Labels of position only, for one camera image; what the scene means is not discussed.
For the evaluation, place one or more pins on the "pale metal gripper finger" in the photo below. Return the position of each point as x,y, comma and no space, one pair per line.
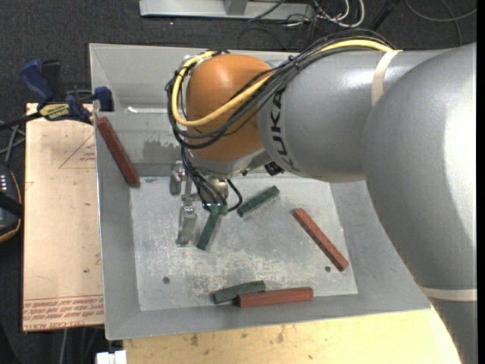
176,183
187,228

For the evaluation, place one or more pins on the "dark green flat block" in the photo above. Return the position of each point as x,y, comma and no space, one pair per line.
208,230
258,201
236,291

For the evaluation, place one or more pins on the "grey metal bin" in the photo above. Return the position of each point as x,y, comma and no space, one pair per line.
242,248

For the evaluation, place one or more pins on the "red-brown flat block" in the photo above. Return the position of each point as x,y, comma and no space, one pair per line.
274,297
321,239
118,151

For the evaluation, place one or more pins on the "brown cardboard board, red print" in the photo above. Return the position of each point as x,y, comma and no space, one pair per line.
60,218

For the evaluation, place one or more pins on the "black cylinder on white bracket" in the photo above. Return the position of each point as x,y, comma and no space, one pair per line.
273,168

